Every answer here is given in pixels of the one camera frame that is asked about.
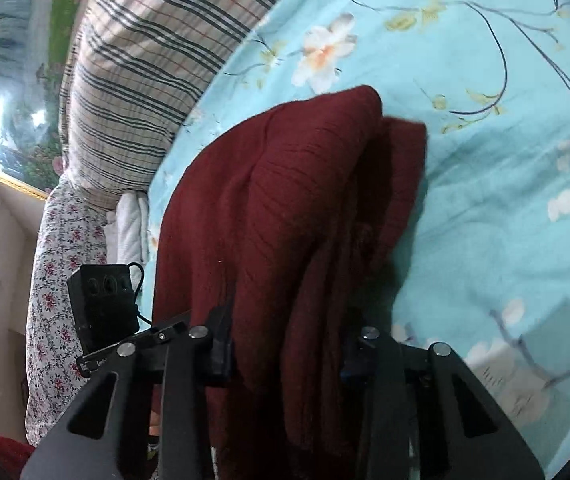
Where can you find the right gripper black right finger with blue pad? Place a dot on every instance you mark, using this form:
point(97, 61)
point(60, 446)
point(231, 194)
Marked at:
point(361, 355)

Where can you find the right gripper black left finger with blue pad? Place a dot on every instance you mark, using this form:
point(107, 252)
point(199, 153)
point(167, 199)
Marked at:
point(222, 357)

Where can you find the dark red knit sweater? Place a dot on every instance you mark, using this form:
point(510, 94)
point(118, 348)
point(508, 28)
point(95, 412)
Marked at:
point(282, 220)

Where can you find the person's left hand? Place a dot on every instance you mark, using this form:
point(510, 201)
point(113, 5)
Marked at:
point(154, 429)

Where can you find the white folded towel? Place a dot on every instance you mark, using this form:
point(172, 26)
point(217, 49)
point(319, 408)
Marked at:
point(126, 230)

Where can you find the white red floral quilt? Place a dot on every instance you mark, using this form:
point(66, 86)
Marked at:
point(70, 235)

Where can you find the light blue floral bed sheet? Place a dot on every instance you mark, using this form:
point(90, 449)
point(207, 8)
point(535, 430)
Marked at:
point(485, 262)

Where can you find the red sleeve with yellow cuff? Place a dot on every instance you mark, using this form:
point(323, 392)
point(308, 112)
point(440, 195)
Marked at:
point(14, 455)

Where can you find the framed landscape painting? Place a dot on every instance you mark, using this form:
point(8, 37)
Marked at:
point(35, 37)

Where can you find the beige plaid pillow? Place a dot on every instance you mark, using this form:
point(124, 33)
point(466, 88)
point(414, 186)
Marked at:
point(135, 70)

